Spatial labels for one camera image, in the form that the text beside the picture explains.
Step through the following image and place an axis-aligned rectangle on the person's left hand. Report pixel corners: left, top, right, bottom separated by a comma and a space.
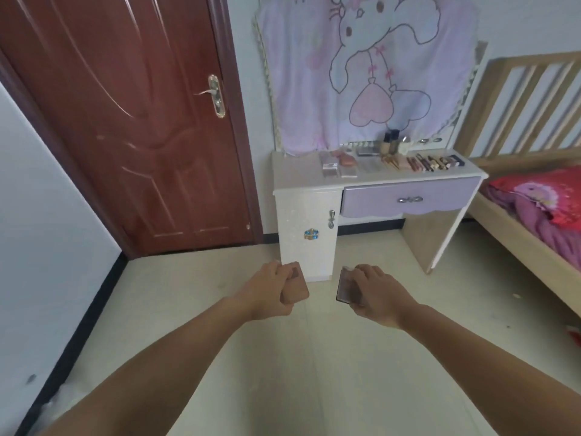
231, 260, 296, 322

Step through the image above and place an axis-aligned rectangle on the person's right hand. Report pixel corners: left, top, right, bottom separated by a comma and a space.
349, 264, 421, 330

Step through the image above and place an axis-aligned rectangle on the beige palette with lid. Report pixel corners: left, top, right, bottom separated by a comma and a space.
279, 263, 311, 306

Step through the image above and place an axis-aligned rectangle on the nine-pan brown eyeshadow palette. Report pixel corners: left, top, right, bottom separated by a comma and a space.
335, 266, 367, 308

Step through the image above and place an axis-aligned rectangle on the person's right forearm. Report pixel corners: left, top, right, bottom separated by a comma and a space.
399, 303, 581, 436

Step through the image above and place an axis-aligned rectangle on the person's left forearm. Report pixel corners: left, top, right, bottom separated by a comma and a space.
38, 294, 255, 436

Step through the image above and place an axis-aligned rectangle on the white table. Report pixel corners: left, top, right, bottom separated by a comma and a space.
271, 147, 490, 285

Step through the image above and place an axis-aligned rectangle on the magenta bed sheet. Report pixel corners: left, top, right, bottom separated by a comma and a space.
481, 185, 581, 273

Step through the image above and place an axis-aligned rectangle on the lilac heart print cloth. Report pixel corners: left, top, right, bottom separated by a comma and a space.
253, 0, 482, 157

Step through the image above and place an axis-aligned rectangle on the brown wooden door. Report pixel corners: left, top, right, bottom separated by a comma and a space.
0, 0, 266, 259

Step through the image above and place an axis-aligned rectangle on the light wooden bed frame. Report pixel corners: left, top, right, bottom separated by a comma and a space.
453, 50, 581, 319

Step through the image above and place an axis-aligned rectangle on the silver door lever handle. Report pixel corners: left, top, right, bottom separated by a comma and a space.
192, 74, 226, 119

